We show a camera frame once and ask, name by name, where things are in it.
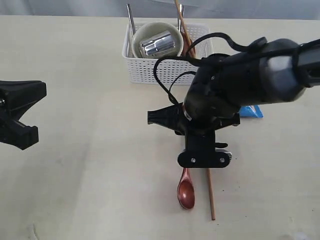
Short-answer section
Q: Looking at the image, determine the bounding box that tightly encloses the silver metal fork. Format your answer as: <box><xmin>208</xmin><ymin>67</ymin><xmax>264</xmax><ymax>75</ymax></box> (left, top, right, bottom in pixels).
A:
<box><xmin>177</xmin><ymin>4</ymin><xmax>184</xmax><ymax>32</ymax></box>

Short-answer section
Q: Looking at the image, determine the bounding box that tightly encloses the blue Lay's chips bag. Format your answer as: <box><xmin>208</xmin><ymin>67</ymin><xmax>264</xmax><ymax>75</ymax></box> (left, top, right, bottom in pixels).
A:
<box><xmin>239</xmin><ymin>105</ymin><xmax>264</xmax><ymax>119</ymax></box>

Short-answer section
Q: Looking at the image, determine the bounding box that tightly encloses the black cable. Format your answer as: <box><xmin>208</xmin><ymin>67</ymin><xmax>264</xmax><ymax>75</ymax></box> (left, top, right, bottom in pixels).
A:
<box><xmin>153</xmin><ymin>31</ymin><xmax>268</xmax><ymax>108</ymax></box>

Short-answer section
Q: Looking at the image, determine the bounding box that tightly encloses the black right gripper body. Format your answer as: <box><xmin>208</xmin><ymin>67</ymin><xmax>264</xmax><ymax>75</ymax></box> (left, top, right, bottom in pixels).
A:
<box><xmin>147</xmin><ymin>104</ymin><xmax>240</xmax><ymax>136</ymax></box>

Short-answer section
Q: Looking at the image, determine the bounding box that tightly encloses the white perforated plastic basket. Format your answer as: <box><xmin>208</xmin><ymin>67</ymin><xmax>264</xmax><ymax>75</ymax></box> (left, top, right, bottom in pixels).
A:
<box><xmin>122</xmin><ymin>23</ymin><xmax>214</xmax><ymax>86</ymax></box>

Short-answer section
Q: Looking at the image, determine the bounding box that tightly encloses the brown wooden plate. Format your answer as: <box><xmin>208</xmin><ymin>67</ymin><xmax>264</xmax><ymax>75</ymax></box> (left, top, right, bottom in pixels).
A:
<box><xmin>180</xmin><ymin>32</ymin><xmax>196</xmax><ymax>58</ymax></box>

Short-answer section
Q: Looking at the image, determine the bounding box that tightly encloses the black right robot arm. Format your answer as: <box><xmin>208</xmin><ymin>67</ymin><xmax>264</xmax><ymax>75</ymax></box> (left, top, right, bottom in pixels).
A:
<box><xmin>147</xmin><ymin>38</ymin><xmax>320</xmax><ymax>136</ymax></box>

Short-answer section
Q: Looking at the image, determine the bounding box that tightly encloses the shiny stainless steel cup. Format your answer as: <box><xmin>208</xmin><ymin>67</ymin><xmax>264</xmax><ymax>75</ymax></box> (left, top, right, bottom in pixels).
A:
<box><xmin>139</xmin><ymin>30</ymin><xmax>176</xmax><ymax>59</ymax></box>

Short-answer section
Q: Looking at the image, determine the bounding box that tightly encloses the dark red wooden spoon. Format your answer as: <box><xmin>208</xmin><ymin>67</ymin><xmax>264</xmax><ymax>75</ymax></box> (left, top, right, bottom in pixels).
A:
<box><xmin>177</xmin><ymin>168</ymin><xmax>195</xmax><ymax>210</ymax></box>

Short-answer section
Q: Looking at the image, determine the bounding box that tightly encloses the white ceramic bowl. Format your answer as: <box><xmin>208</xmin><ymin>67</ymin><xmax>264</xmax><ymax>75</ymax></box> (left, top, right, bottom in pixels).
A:
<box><xmin>131</xmin><ymin>21</ymin><xmax>184</xmax><ymax>59</ymax></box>

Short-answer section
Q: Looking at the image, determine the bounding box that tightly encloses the silver metal knife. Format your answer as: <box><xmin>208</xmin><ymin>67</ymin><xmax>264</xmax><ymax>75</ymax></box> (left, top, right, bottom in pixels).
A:
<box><xmin>126</xmin><ymin>3</ymin><xmax>136</xmax><ymax>36</ymax></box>

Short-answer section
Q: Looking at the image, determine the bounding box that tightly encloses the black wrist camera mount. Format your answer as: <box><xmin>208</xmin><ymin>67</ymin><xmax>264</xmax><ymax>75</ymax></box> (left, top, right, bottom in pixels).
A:
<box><xmin>177</xmin><ymin>131</ymin><xmax>232</xmax><ymax>169</ymax></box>

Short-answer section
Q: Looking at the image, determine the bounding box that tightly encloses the light wooden chopstick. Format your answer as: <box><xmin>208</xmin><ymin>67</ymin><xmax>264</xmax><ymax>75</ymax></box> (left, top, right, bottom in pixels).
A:
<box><xmin>174</xmin><ymin>0</ymin><xmax>193</xmax><ymax>56</ymax></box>
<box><xmin>206</xmin><ymin>168</ymin><xmax>216</xmax><ymax>221</ymax></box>

